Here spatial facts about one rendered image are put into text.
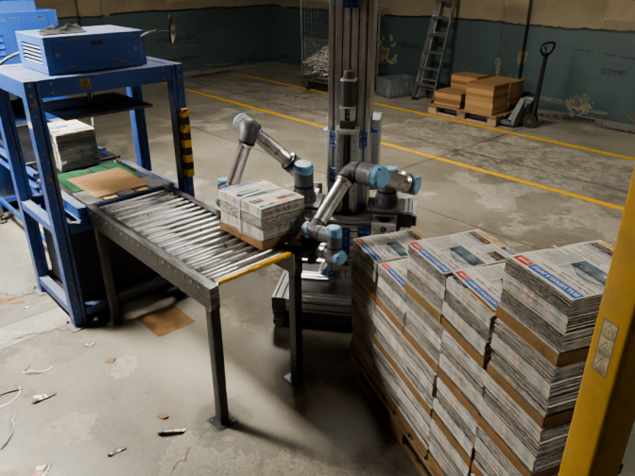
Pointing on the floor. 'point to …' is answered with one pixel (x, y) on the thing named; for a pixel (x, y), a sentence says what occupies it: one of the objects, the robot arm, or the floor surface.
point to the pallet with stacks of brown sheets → (478, 97)
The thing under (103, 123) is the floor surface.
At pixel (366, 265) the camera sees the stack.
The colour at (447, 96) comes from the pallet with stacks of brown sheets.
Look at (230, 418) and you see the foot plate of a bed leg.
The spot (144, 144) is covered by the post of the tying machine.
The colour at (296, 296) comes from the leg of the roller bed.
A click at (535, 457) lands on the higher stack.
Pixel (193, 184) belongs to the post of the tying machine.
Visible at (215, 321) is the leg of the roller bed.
